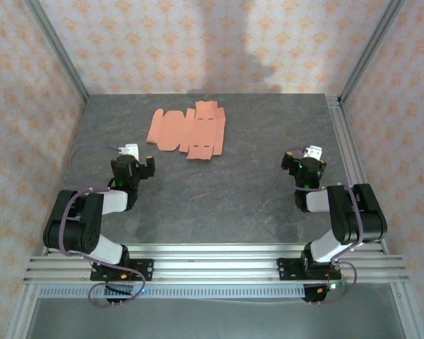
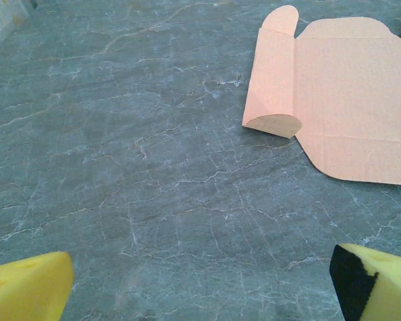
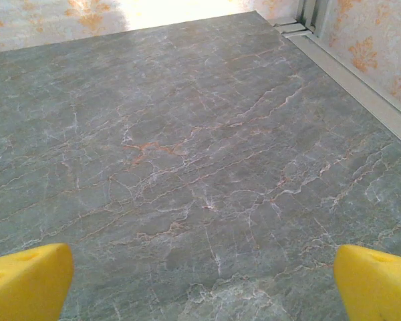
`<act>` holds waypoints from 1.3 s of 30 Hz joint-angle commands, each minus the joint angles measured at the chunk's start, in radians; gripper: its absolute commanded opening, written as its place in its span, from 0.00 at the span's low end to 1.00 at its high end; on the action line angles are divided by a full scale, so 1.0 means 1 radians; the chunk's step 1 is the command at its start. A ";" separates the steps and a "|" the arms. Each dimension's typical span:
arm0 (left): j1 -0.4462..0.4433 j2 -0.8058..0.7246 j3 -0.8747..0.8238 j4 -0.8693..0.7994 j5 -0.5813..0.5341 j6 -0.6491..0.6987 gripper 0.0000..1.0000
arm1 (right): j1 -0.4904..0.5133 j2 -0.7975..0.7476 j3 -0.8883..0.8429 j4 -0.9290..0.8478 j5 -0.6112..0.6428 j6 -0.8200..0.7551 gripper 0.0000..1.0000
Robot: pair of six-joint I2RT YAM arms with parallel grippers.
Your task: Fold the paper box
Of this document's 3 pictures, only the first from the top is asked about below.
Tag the orange paper box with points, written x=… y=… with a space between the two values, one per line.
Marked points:
x=176 y=130

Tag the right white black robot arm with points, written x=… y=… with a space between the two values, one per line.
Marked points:
x=360 y=215

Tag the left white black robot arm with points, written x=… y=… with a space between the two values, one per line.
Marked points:
x=74 y=226

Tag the grey metal lower panel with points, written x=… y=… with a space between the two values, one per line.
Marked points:
x=215 y=321

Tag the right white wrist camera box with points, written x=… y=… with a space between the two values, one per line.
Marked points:
x=314 y=152

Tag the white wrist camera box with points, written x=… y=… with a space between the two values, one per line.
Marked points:
x=314 y=152
x=131 y=149

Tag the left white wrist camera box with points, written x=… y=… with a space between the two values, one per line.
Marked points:
x=131 y=149

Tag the aluminium side rail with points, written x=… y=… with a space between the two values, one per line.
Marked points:
x=346 y=148

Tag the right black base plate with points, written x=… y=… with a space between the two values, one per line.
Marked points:
x=286 y=270

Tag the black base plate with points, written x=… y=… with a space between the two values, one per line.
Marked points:
x=286 y=270
x=145 y=270

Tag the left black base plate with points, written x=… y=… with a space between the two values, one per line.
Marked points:
x=145 y=270

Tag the aluminium mounting rail frame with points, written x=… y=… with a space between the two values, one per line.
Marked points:
x=215 y=268

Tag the aluminium frame post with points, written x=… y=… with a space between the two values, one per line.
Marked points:
x=371 y=49
x=56 y=49

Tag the aluminium frame leg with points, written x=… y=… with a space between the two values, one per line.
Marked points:
x=21 y=310
x=408 y=310

